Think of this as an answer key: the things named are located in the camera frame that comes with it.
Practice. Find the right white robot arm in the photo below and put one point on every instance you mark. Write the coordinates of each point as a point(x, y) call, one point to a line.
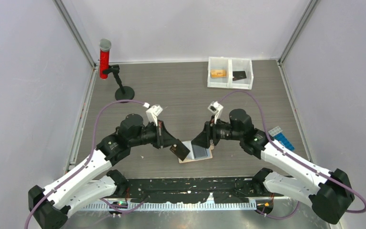
point(326, 192)

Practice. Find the white two-compartment bin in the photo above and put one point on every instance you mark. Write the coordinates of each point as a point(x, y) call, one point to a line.
point(230, 64)

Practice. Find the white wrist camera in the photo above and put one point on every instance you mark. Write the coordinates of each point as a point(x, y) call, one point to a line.
point(152, 112)
point(216, 109)

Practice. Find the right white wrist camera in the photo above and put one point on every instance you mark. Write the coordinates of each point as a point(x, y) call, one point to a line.
point(216, 109)

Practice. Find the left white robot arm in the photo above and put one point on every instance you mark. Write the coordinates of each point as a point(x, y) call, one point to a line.
point(52, 205)

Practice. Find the black stand with round base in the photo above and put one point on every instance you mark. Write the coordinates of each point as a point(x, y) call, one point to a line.
point(123, 92)

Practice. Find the gold card in bin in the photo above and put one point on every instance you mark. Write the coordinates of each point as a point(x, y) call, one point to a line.
point(219, 73)

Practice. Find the black card in bin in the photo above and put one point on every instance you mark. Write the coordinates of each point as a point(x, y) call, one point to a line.
point(239, 75)

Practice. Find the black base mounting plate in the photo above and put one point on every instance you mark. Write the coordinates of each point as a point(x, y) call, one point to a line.
point(192, 190)

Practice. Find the black VIP credit card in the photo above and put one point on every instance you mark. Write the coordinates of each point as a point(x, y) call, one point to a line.
point(179, 149)

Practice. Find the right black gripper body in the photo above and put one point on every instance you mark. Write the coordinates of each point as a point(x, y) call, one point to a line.
point(223, 132)

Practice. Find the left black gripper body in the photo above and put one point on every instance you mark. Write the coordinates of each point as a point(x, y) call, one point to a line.
point(148, 135)

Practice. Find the red cylinder with grey cap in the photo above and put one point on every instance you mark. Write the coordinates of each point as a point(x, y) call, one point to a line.
point(105, 46)

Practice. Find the colourful toy brick assembly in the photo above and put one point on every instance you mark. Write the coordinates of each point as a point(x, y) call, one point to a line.
point(277, 134)

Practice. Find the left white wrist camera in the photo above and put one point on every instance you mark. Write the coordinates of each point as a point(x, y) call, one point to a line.
point(152, 112)

